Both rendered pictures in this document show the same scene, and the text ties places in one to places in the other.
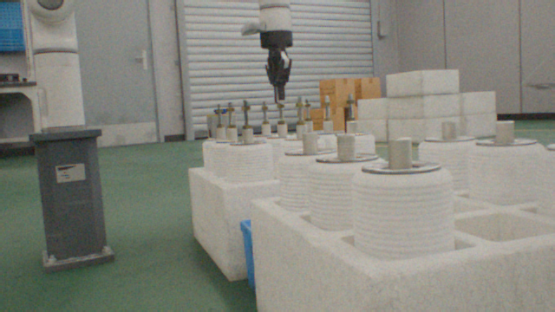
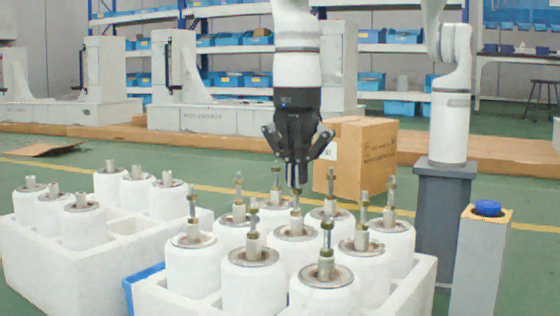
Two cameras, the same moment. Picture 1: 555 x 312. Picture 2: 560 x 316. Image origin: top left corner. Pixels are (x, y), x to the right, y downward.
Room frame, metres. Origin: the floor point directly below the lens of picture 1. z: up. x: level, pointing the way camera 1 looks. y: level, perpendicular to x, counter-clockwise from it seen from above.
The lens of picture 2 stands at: (1.68, -0.49, 0.52)
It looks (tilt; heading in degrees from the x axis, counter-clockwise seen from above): 12 degrees down; 142
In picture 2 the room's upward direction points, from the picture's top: straight up
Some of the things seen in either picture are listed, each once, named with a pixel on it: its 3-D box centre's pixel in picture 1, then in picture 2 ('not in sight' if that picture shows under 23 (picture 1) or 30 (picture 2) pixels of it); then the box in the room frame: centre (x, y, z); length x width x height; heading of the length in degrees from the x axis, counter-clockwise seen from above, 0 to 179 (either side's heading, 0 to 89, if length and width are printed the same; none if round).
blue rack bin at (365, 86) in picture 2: not in sight; (367, 81); (-2.04, 3.72, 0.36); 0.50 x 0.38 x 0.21; 119
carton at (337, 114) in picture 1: (326, 122); not in sight; (5.05, -0.57, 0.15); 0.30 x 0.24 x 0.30; 26
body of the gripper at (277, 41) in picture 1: (277, 50); (297, 111); (1.12, -0.02, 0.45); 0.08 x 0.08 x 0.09
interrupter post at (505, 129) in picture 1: (505, 133); (53, 191); (0.65, -0.31, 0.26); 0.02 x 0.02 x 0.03
